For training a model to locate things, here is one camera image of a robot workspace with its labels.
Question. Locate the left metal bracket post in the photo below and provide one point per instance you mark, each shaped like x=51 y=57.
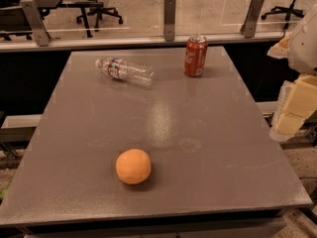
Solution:
x=34 y=18

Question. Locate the middle metal bracket post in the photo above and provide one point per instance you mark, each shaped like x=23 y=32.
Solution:
x=169 y=20

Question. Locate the grey table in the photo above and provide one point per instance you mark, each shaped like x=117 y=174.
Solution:
x=206 y=137

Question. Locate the clear plastic water bottle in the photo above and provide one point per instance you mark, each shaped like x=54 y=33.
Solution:
x=125 y=70

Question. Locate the red soda can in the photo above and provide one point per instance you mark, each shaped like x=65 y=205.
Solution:
x=195 y=55

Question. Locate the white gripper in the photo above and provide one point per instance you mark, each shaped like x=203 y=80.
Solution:
x=306 y=52

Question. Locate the orange fruit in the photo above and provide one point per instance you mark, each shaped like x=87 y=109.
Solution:
x=133 y=166

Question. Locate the metal bracket post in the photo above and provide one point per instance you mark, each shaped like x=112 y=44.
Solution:
x=34 y=18
x=169 y=20
x=248 y=29

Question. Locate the right metal bracket post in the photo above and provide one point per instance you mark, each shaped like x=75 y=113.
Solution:
x=248 y=29

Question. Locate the black office chair left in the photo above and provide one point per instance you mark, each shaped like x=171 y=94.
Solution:
x=101 y=11

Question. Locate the metal rail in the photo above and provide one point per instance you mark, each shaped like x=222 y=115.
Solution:
x=133 y=42

